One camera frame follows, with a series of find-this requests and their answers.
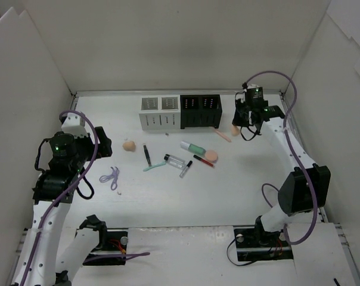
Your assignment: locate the black eyeliner pencil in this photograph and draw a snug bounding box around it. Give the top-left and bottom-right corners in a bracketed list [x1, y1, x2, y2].
[143, 144, 152, 167]

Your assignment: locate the white slotted organizer box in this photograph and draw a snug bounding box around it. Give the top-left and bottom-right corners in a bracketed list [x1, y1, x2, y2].
[139, 95, 181, 131]

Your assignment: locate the red lip gloss tube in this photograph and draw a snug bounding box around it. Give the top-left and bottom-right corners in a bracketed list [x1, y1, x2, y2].
[193, 155, 215, 167]

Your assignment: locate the green white tube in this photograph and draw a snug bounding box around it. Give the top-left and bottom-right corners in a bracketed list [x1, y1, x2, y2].
[180, 141, 206, 157]

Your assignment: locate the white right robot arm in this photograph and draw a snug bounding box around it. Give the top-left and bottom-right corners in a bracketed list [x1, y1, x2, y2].
[232, 88, 331, 245]

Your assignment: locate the black slotted organizer box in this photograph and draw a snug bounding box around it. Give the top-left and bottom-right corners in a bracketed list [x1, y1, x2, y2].
[180, 94, 222, 129]

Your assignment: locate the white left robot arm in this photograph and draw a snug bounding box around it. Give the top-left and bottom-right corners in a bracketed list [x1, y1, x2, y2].
[13, 110, 112, 285]

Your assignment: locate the teal eyebrow razor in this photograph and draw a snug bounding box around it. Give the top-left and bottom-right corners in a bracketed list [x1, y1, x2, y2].
[143, 161, 166, 172]

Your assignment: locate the beige beauty sponge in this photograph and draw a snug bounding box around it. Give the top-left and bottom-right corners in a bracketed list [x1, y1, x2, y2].
[122, 141, 136, 152]
[231, 125, 240, 136]

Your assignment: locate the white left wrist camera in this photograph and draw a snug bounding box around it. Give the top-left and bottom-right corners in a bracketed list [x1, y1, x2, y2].
[61, 113, 88, 139]

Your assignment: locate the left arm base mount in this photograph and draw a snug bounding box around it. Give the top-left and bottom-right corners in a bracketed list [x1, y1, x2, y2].
[83, 229, 128, 266]

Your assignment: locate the clear bottle black cap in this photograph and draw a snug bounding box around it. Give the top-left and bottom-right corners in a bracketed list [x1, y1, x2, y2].
[164, 154, 185, 169]

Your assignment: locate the pink makeup applicator stick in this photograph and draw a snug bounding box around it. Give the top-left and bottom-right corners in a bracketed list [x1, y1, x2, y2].
[212, 128, 231, 142]

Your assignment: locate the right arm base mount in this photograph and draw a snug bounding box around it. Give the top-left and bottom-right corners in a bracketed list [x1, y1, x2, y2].
[226, 227, 294, 267]

